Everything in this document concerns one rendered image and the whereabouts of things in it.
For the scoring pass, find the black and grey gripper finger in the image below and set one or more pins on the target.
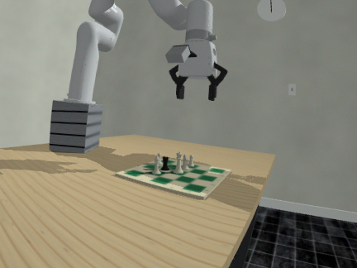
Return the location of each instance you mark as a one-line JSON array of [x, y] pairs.
[[179, 81], [215, 81]]

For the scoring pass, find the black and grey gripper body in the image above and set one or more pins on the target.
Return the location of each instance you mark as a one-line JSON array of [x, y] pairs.
[[201, 66]]

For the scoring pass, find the black rook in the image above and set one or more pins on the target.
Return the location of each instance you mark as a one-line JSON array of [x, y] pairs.
[[165, 164]]

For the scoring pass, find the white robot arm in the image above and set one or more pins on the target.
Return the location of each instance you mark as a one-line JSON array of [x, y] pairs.
[[90, 34]]

